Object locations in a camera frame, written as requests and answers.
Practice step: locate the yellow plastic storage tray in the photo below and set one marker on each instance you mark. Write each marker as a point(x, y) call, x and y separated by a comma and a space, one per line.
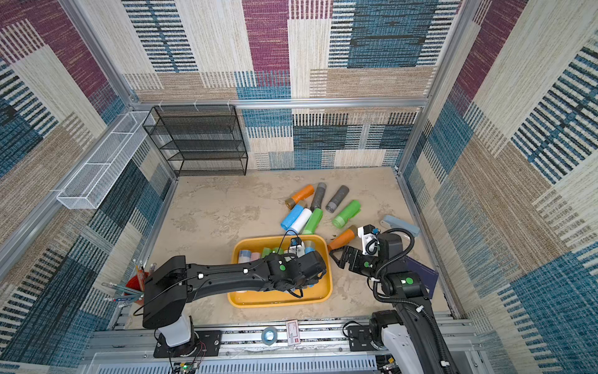
point(257, 299)

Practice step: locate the light blue trash bag roll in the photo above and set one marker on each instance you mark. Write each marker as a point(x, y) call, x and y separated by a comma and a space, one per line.
point(293, 215)

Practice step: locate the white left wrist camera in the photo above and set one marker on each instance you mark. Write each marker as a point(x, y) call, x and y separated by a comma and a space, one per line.
point(297, 247)

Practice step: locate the black mesh shelf rack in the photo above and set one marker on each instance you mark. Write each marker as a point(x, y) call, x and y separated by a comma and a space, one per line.
point(198, 139)

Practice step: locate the white blue-end trash bag roll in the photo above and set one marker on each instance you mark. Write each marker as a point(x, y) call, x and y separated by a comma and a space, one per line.
point(301, 221)

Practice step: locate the small orange roll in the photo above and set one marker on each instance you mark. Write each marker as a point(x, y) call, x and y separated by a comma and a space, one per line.
point(343, 239)

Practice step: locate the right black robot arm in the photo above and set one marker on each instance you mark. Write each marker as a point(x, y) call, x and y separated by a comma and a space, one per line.
point(410, 331)

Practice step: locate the red pen cup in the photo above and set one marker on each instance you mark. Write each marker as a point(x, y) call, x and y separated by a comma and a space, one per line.
point(133, 291)

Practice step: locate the grey trash bag roll right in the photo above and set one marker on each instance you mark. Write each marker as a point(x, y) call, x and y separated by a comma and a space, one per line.
point(337, 199)

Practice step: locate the grey trash bag roll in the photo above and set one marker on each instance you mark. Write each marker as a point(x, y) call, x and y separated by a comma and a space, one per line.
point(337, 199)
point(318, 196)

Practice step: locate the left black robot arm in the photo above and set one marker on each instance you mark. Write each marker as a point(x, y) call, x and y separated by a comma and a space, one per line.
point(170, 287)

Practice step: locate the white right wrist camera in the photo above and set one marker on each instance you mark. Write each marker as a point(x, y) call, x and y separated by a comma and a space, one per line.
point(368, 235)

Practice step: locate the light blue stapler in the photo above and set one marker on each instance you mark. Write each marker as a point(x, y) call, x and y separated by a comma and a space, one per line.
point(390, 221)

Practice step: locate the dark blue notebook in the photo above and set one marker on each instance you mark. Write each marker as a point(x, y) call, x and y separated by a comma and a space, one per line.
point(428, 276)

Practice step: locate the white red label card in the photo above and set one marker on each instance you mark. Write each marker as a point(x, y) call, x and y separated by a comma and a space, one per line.
point(293, 332)

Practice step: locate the white wire mesh basket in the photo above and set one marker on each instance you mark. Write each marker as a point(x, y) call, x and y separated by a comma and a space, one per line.
point(88, 188)

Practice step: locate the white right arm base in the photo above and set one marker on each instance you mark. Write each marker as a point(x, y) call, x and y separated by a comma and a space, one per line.
point(385, 332)

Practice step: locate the tape roll on rail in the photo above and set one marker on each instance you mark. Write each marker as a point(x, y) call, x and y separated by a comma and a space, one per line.
point(269, 336)

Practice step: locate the green roll beside white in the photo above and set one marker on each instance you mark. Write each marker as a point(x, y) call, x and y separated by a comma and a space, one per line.
point(313, 222)

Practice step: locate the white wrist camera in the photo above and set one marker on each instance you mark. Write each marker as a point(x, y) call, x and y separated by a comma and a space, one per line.
point(368, 235)
point(297, 247)

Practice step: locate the orange trash bag roll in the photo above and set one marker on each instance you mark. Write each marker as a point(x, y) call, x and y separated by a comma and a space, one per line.
point(299, 196)

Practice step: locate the white blue trash bag roll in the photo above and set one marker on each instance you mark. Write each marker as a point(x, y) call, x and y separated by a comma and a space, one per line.
point(244, 256)

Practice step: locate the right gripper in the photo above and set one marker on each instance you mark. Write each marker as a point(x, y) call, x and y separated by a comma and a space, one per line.
point(354, 258)

